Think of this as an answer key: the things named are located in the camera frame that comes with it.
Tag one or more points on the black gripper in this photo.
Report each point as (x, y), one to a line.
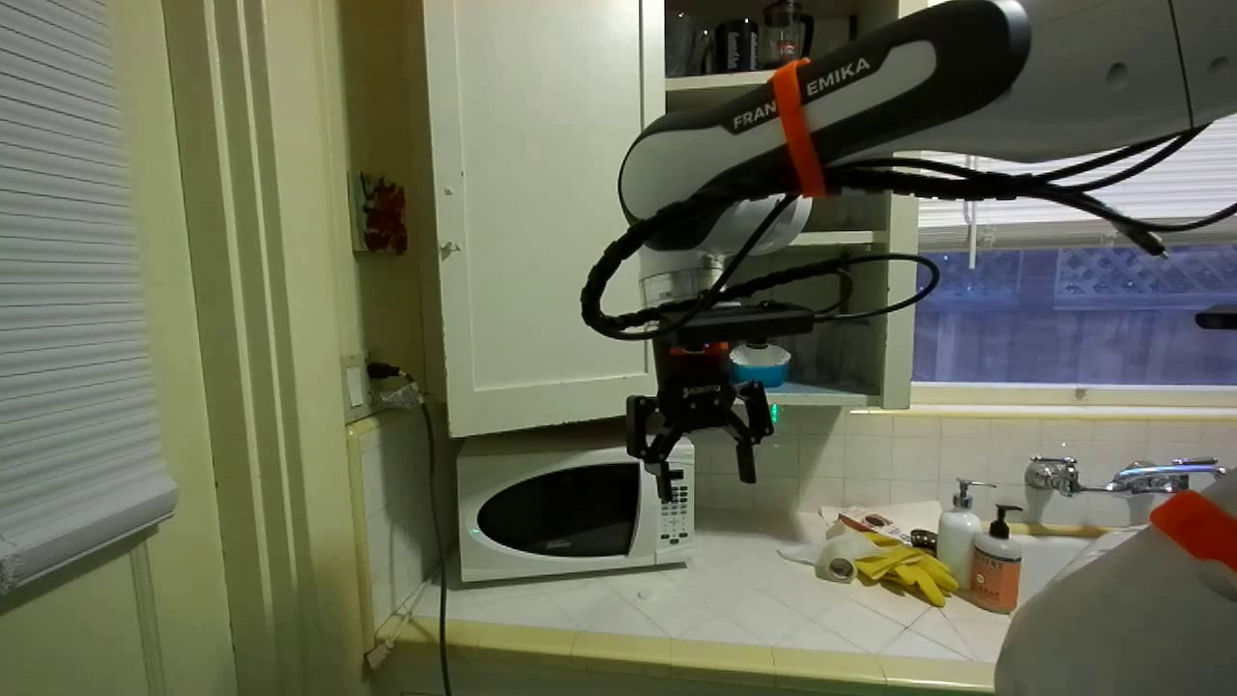
(699, 393)

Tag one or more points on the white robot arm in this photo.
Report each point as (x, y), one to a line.
(980, 99)

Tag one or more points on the white open cupboard shelves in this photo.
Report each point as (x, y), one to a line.
(726, 46)

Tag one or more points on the white cupboard door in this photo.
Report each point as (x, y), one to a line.
(531, 108)

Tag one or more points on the blue bowl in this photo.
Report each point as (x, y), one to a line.
(762, 365)

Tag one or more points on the white paper sheet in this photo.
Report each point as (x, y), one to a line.
(812, 533)

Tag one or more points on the white microwave oven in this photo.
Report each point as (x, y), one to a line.
(534, 509)

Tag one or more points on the yellow rubber gloves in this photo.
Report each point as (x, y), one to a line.
(905, 568)

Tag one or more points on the white soap pump bottle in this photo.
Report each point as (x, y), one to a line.
(958, 532)

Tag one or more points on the orange soap pump bottle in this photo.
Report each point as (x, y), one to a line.
(996, 567)

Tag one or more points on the chrome sink faucet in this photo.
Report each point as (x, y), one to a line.
(1050, 482)

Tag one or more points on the white window blind right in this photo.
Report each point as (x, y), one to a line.
(1169, 187)

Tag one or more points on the white window blind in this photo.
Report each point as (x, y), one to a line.
(80, 423)
(1169, 187)

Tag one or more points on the white window blind left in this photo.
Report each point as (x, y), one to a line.
(80, 423)

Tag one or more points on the red wall decoration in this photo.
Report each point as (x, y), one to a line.
(384, 214)

